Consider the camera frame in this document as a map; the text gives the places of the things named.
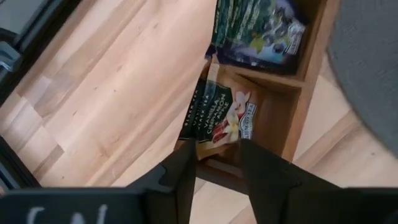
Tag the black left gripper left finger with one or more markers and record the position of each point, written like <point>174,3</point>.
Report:
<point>180,174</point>

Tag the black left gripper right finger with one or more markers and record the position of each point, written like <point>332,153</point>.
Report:
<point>270,180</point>

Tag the cream and black tea packet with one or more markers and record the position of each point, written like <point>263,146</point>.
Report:
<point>224,109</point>

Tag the dark blue tea packet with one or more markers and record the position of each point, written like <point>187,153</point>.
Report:
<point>258,34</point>

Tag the wooden compartment tray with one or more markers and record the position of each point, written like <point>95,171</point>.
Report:
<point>286,118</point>

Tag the round grey woven mat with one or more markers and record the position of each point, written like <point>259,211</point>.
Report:
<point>370,62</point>

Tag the black table frame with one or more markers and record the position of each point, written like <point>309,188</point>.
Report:
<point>46,31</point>

